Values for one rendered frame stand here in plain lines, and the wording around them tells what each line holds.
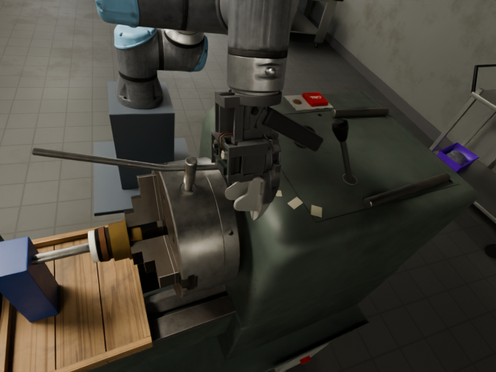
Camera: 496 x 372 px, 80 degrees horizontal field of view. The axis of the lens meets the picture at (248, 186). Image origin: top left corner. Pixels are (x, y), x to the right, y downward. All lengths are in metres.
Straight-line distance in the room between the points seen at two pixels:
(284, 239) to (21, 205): 1.99
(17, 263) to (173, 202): 0.31
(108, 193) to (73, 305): 0.50
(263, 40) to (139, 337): 0.71
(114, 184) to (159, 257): 0.68
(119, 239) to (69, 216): 1.53
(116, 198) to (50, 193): 1.16
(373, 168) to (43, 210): 1.98
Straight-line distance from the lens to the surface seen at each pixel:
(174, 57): 0.99
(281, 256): 0.56
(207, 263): 0.62
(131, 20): 0.46
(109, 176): 1.32
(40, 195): 2.37
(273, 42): 0.37
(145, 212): 0.70
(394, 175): 0.81
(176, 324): 0.87
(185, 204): 0.59
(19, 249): 0.74
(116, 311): 0.87
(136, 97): 1.04
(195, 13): 0.45
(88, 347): 0.86
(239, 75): 0.38
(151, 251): 0.67
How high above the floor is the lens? 1.69
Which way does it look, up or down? 46 degrees down
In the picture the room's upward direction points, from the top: 16 degrees clockwise
